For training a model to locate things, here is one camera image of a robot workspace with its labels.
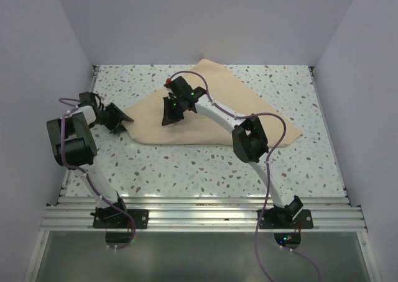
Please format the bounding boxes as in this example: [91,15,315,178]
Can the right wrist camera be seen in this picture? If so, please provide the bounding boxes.
[164,76,193,97]

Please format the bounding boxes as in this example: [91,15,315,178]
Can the beige cloth drape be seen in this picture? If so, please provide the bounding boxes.
[119,58,304,146]

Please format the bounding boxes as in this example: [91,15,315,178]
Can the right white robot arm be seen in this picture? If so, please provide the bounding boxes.
[162,88,303,228]

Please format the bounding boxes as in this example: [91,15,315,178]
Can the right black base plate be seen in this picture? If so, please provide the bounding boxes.
[259,209,314,230]

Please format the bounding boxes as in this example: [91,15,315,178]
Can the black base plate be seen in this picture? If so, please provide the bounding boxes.
[91,209,149,229]
[259,209,314,230]

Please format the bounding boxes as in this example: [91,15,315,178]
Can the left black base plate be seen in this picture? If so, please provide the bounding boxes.
[91,209,149,229]

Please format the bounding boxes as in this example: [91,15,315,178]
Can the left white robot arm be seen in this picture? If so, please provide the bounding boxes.
[47,103,134,228]

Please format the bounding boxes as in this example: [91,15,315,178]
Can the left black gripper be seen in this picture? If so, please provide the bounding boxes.
[91,103,132,135]

